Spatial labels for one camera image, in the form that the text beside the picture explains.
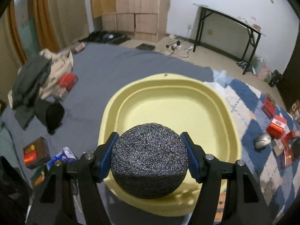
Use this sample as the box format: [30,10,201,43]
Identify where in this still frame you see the silver computer mouse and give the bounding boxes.
[254,133,272,151]

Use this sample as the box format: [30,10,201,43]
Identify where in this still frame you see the red cigarette box far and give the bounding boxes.
[261,94,276,119]

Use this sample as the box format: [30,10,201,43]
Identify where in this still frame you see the red box near clothes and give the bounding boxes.
[54,74,78,101]

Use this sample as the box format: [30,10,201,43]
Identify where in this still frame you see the blue white packet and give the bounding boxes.
[46,147,77,170]

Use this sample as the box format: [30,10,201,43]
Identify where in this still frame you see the red flat cigarette packs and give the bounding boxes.
[271,130,299,168]

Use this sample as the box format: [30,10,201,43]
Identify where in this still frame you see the power strip with cables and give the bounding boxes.
[164,34,194,59]

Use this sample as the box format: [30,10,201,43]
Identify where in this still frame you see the dark brown orange box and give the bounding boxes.
[23,137,51,170]

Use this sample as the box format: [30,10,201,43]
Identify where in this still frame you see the pink bag under table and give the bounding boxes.
[257,66,271,83]

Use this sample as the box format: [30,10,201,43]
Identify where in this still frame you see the blue white checkered blanket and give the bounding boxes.
[212,71,299,224]

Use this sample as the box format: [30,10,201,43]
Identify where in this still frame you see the grey bed sheet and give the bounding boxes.
[0,42,215,225]

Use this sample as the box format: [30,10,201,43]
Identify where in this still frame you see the black cap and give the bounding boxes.
[45,102,65,135]

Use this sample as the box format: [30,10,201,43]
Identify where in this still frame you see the black suitcase on floor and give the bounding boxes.
[79,30,130,45]

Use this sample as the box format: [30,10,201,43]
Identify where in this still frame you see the wooden wardrobe cabinet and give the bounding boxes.
[90,0,170,42]

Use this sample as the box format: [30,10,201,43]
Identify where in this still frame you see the red white cigarette carton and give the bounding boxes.
[266,115,287,139]

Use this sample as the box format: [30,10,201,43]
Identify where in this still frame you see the black folding table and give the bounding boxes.
[192,4,265,75]

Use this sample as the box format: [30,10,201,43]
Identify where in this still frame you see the yellow plastic basin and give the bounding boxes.
[98,74,242,217]

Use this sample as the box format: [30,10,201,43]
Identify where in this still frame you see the orange curtain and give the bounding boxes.
[33,0,59,52]

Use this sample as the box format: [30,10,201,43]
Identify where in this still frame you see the black flat device on floor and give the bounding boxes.
[136,43,156,51]

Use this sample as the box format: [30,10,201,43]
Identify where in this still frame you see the pile of clothes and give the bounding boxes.
[8,49,74,130]

